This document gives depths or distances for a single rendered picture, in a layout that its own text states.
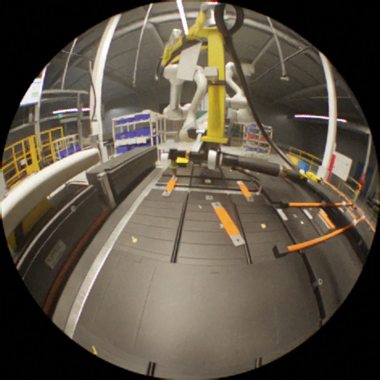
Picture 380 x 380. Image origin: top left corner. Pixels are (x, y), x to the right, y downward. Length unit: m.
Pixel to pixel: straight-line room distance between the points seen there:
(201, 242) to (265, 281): 0.15
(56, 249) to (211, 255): 0.32
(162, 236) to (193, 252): 0.07
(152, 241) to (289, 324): 0.31
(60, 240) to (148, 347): 0.24
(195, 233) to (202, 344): 0.22
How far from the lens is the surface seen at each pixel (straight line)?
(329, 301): 0.35
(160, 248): 0.24
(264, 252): 0.27
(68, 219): 0.30
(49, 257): 0.30
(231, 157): 0.40
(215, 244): 0.25
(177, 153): 0.45
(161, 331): 0.20
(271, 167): 0.42
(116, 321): 0.22
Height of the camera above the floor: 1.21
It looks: 30 degrees down
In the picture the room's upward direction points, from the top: 1 degrees clockwise
